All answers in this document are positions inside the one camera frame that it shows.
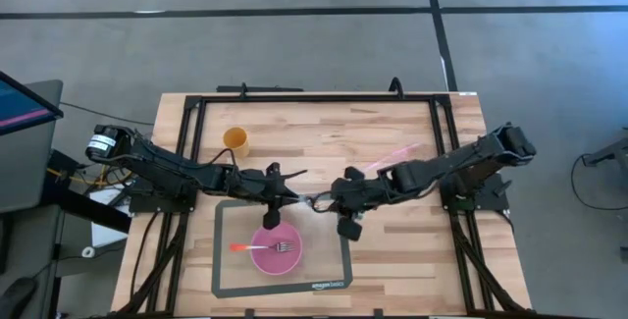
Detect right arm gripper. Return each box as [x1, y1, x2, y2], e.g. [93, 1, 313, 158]
[310, 165, 394, 242]

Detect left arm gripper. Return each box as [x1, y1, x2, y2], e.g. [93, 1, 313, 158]
[225, 161, 309, 231]

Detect fork with orange handle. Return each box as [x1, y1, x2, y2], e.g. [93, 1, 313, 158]
[229, 240, 296, 254]

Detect pink plastic bowl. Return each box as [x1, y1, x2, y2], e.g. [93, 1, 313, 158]
[249, 221, 304, 277]

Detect translucent baking mat, dark border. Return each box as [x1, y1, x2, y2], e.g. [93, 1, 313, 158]
[211, 198, 354, 299]

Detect yellow plastic cup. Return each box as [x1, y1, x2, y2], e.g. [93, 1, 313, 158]
[223, 126, 250, 158]

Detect white paper sheet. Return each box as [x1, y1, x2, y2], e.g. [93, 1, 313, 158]
[91, 185, 132, 247]

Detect black diagonal stand bar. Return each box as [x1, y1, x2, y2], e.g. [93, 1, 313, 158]
[57, 195, 132, 235]

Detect blue-screen monitor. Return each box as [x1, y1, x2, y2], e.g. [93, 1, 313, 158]
[0, 79, 64, 213]

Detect grey stand leg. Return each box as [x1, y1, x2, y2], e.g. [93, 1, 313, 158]
[582, 127, 628, 168]

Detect blue computer monitor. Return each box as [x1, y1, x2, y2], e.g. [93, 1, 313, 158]
[0, 71, 65, 136]

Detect thin black floor cable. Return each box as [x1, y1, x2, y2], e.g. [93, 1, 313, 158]
[61, 101, 156, 127]

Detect yellow cable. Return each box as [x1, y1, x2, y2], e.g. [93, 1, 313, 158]
[46, 167, 134, 187]

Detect black looped floor cable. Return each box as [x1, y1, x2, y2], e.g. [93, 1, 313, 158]
[570, 153, 628, 211]

